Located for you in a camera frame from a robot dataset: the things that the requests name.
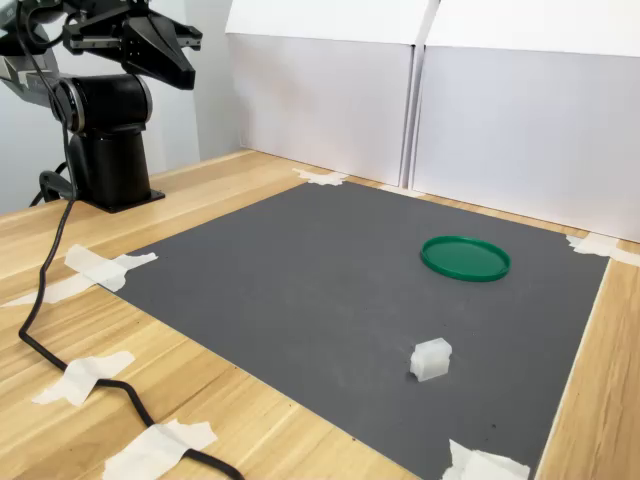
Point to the small white plastic terminal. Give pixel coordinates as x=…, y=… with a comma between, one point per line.
x=430, y=362

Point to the round green lid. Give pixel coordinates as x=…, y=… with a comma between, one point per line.
x=465, y=257

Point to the black table clamp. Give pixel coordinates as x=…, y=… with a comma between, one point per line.
x=50, y=182

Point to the white tape cross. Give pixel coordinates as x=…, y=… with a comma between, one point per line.
x=480, y=465
x=595, y=246
x=100, y=272
x=320, y=177

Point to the dark grey mat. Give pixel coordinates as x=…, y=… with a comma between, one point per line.
x=300, y=300

